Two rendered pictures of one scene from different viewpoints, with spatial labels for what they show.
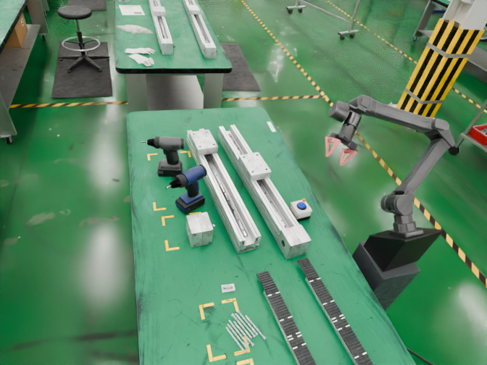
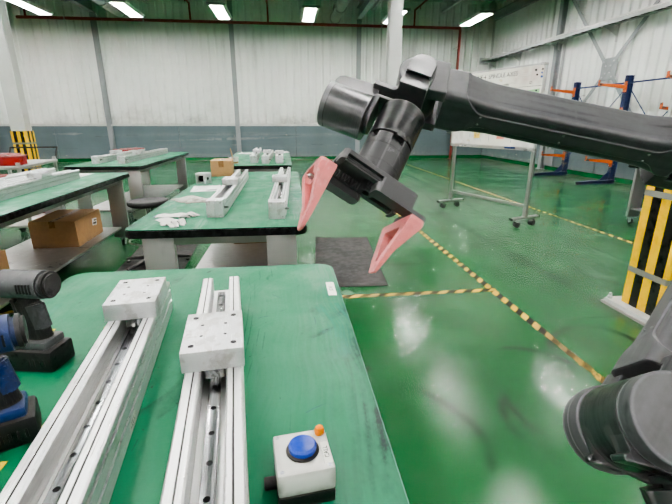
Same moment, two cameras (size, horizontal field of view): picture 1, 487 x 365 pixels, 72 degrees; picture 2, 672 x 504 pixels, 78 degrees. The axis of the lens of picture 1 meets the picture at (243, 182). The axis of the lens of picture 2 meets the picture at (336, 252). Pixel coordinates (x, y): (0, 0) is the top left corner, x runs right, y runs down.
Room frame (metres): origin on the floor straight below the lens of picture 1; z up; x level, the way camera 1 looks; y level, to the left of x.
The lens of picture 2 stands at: (0.66, -0.47, 1.29)
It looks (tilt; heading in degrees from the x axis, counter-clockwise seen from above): 17 degrees down; 16
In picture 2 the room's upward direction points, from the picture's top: straight up
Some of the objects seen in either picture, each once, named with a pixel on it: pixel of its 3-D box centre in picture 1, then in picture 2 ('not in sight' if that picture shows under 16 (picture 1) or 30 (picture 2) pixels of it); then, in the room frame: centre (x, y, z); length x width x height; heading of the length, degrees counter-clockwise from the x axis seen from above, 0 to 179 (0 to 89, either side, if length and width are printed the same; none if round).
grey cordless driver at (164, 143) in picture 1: (163, 156); (16, 318); (1.26, 0.41, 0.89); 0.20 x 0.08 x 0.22; 101
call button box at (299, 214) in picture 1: (298, 211); (297, 467); (1.11, -0.28, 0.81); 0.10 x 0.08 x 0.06; 119
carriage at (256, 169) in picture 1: (254, 168); (215, 344); (1.30, -0.04, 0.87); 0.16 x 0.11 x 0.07; 29
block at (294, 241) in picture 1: (296, 240); not in sight; (0.92, -0.27, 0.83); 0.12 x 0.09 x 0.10; 119
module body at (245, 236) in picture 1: (217, 182); (114, 379); (1.21, 0.13, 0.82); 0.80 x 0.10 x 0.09; 29
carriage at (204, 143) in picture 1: (203, 144); (138, 302); (1.43, 0.25, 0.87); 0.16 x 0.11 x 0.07; 29
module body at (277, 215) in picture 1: (252, 175); (217, 366); (1.30, -0.04, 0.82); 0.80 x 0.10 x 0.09; 29
